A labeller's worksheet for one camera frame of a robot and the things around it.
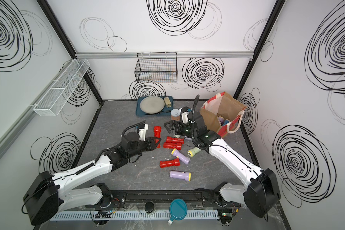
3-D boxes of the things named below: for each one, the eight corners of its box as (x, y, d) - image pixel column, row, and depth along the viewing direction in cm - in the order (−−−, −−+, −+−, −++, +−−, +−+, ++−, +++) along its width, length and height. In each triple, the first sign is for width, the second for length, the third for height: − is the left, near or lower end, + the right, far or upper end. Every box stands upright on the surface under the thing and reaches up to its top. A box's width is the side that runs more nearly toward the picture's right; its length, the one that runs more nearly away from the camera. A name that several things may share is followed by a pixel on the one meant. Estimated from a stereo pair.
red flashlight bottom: (160, 169, 86) (160, 167, 83) (159, 163, 88) (159, 161, 85) (180, 166, 87) (180, 164, 84) (179, 160, 90) (179, 157, 87)
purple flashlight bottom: (169, 178, 82) (169, 176, 79) (170, 171, 85) (170, 169, 82) (190, 181, 81) (191, 179, 78) (191, 174, 84) (191, 172, 81)
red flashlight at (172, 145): (163, 149, 93) (162, 147, 91) (163, 144, 95) (163, 142, 93) (181, 149, 93) (181, 147, 91) (181, 144, 95) (181, 142, 93)
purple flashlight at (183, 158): (170, 153, 92) (170, 151, 89) (174, 149, 94) (174, 147, 91) (187, 165, 87) (187, 163, 84) (190, 160, 89) (190, 158, 86)
